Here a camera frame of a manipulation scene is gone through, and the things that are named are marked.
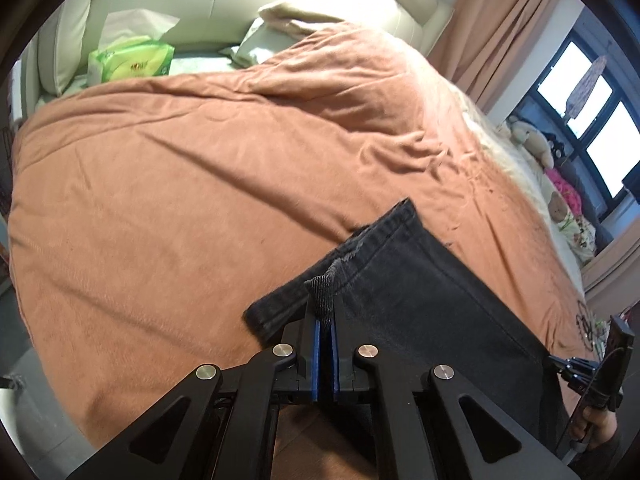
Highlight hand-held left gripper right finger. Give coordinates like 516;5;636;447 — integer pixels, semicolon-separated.
331;294;576;480

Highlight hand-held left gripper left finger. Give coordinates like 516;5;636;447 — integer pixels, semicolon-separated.
65;305;322;480

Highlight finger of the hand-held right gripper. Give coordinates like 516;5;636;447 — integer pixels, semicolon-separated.
547;354;596;391

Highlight black pants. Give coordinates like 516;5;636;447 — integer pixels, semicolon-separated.
243;199;581;466

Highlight person's right hand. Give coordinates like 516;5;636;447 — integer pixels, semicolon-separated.
570;404;621;455

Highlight pink curtain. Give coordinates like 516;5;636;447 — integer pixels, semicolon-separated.
582;230;640;321
430;0;588;116

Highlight pink plush toy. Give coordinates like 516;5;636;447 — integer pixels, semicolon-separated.
545;167;581;216

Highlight black bear plush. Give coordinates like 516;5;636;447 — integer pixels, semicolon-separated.
542;132;568;158

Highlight orange duvet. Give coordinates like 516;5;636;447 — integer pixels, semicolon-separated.
7;22;608;480

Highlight cream plush toy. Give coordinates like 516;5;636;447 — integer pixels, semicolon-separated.
507;115;556;168

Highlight floral hanging garment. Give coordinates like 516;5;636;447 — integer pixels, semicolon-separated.
565;52;608;121

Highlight dark framed window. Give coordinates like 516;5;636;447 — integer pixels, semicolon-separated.
520;25;640;221

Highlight pale pillow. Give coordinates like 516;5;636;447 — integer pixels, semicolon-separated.
220;2;346;68

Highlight green tissue pack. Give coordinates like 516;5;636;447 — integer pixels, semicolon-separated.
87;10;181;83

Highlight cream padded headboard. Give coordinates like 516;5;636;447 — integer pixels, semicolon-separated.
22;0;453;98

